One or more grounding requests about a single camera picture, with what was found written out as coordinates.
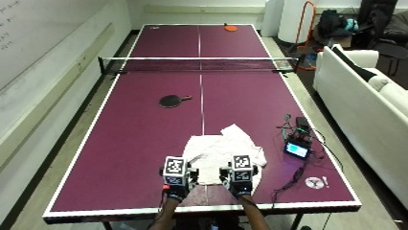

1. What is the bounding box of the white cloth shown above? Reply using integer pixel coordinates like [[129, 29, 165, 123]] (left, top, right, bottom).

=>
[[182, 123, 267, 186]]

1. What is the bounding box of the orange metal frame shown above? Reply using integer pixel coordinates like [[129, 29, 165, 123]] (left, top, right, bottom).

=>
[[294, 0, 319, 71]]

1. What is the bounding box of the white sofa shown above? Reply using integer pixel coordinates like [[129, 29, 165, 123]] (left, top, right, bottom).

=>
[[312, 43, 408, 210]]

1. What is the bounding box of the electronic device with screen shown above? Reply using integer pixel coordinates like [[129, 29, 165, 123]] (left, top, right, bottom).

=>
[[279, 114, 318, 161]]

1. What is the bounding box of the round white sticker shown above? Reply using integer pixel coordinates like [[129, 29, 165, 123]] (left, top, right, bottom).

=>
[[304, 176, 326, 190]]

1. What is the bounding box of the table tennis net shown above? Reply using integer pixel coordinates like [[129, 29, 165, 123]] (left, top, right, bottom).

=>
[[97, 56, 301, 75]]

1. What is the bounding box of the black chair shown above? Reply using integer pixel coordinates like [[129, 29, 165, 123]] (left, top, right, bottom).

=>
[[356, 0, 408, 76]]

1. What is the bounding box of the purple table tennis table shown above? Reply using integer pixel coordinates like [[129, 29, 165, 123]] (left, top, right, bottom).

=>
[[43, 23, 363, 224]]

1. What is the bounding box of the white cylindrical column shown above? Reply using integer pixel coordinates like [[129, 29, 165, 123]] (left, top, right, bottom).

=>
[[278, 0, 318, 44]]

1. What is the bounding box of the black table tennis paddle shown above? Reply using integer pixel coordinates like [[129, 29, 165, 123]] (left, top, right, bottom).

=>
[[158, 94, 194, 109]]

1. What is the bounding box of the person's right hand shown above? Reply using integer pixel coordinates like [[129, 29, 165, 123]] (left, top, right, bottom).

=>
[[218, 164, 261, 197]]

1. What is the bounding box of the white marker cube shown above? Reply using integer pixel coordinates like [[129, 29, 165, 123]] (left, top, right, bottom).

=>
[[162, 155, 189, 187], [230, 154, 255, 183]]

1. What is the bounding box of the black backpack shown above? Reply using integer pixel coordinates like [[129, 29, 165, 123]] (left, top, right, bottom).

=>
[[316, 9, 362, 41]]

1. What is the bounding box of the whiteboard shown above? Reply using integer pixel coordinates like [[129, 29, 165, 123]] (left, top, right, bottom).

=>
[[0, 0, 112, 92]]

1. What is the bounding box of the person's left hand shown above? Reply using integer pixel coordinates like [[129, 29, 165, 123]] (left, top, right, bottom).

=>
[[160, 166, 201, 202]]

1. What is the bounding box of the black cable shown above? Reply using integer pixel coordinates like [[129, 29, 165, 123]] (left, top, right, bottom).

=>
[[269, 127, 346, 209]]

